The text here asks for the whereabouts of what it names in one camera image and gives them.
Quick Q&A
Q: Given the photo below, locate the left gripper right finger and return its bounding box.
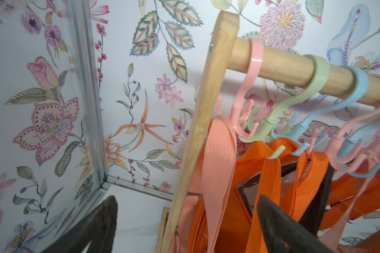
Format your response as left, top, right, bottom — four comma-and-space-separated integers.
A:
257, 195, 331, 253

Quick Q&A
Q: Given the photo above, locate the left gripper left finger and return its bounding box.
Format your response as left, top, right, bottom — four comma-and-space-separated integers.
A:
44, 196, 118, 253

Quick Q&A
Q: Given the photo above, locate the orange sling bag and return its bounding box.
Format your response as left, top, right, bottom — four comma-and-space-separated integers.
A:
181, 138, 328, 253

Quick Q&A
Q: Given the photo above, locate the pink sling bag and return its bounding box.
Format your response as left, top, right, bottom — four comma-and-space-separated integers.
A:
169, 114, 236, 253

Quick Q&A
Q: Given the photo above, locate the wooden clothes rack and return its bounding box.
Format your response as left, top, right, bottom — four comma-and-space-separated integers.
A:
155, 11, 380, 253

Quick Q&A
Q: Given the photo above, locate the black bag strap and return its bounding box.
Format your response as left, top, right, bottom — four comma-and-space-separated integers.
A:
237, 162, 335, 238

